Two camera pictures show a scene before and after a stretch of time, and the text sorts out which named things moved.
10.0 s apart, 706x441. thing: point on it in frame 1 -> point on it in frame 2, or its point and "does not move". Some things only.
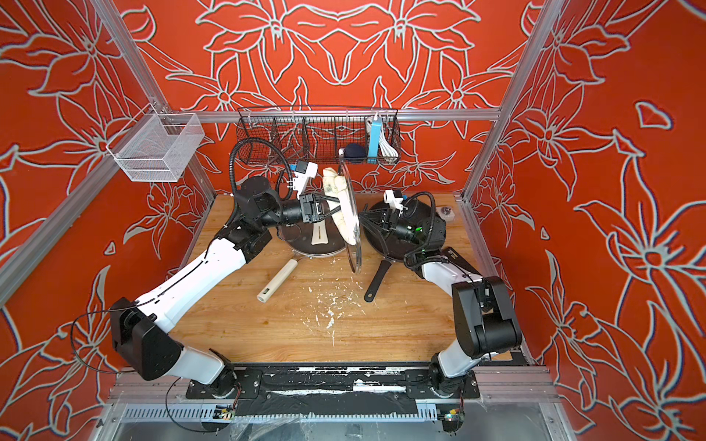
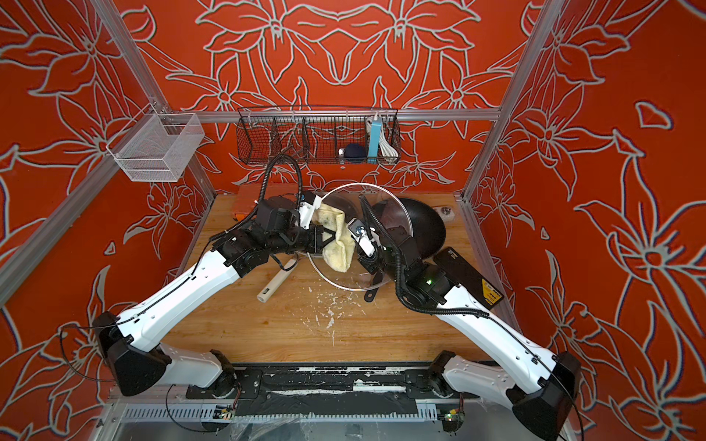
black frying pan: (395, 234) does not move
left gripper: (310, 208) -> (318, 242)
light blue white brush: (378, 141) does not move
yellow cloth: (335, 185) -> (339, 254)
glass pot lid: (354, 252) -> (366, 274)
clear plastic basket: (156, 147) does not move
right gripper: (388, 227) -> (365, 260)
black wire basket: (319, 135) does not move
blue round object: (355, 153) does not move
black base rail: (335, 390) does not move
